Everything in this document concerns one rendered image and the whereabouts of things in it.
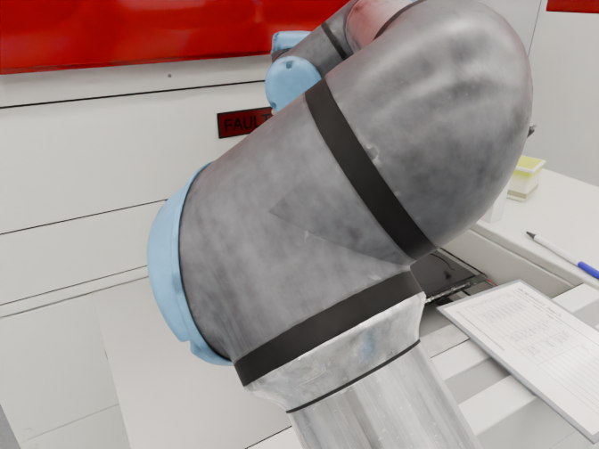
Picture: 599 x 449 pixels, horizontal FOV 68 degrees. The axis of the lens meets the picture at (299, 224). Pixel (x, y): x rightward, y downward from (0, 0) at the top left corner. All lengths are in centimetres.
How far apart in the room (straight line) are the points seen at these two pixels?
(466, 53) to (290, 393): 18
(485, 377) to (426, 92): 39
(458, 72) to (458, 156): 4
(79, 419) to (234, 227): 94
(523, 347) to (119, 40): 67
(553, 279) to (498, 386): 28
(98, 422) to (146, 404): 46
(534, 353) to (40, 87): 75
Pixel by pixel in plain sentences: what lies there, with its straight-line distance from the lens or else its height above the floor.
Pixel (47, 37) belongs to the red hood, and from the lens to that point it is 73.
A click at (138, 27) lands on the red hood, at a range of 75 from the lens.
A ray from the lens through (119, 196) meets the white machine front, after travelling 85.
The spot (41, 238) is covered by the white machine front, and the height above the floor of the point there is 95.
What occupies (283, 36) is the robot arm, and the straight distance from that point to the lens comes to 71.
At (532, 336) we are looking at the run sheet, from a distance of 60.
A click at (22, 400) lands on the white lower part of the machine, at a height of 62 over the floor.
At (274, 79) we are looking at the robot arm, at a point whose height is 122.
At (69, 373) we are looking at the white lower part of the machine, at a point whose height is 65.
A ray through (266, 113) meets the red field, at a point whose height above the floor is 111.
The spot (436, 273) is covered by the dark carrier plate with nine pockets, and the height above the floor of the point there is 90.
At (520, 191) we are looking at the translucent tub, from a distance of 94.
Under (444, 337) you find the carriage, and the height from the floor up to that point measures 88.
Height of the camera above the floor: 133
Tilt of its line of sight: 28 degrees down
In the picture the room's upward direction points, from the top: straight up
